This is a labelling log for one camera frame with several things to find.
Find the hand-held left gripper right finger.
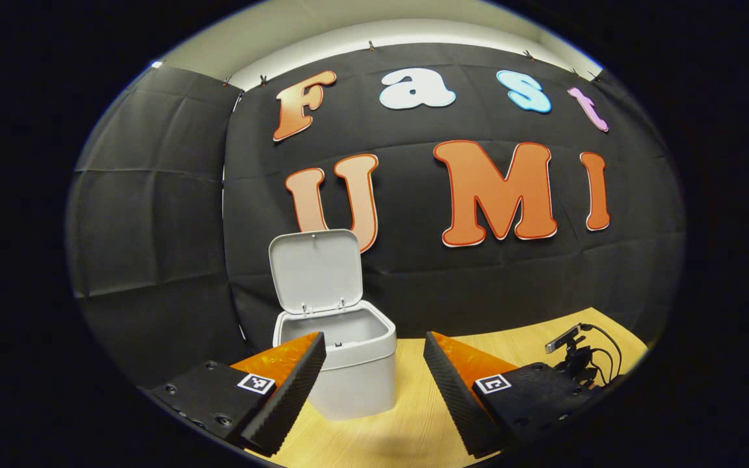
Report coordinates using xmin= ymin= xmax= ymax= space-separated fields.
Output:
xmin=423 ymin=331 xmax=606 ymax=459

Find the grey desktop garbage bin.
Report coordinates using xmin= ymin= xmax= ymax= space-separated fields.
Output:
xmin=268 ymin=229 xmax=398 ymax=421

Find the black backdrop cloth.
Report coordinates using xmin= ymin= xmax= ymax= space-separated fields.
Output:
xmin=64 ymin=42 xmax=686 ymax=391

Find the light wooden desktop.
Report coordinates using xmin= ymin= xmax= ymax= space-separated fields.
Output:
xmin=254 ymin=307 xmax=650 ymax=468

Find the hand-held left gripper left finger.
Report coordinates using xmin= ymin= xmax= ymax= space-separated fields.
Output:
xmin=147 ymin=331 xmax=327 ymax=457

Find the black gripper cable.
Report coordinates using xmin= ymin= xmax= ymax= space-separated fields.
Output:
xmin=579 ymin=323 xmax=624 ymax=387

